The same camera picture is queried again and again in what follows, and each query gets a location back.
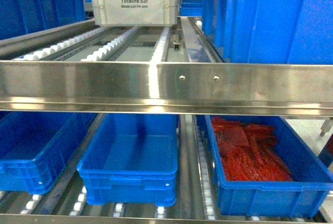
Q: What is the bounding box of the blue bin middle lower shelf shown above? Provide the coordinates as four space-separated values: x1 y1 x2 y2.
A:
77 114 178 207

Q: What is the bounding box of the blue bin lower left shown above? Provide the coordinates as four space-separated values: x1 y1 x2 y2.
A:
1 111 96 194

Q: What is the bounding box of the blue bin with red parts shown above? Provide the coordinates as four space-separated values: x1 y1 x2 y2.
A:
197 115 332 218

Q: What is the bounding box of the steel flow rack shelf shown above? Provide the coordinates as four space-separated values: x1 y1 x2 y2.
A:
0 17 333 224

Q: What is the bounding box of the red parts pile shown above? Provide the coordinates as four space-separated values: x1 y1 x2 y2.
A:
212 116 292 182

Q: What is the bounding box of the large blue upper bin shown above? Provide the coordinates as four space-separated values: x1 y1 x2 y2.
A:
202 0 332 65

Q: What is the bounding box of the blue upper left bin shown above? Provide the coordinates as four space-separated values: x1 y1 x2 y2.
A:
1 0 86 40

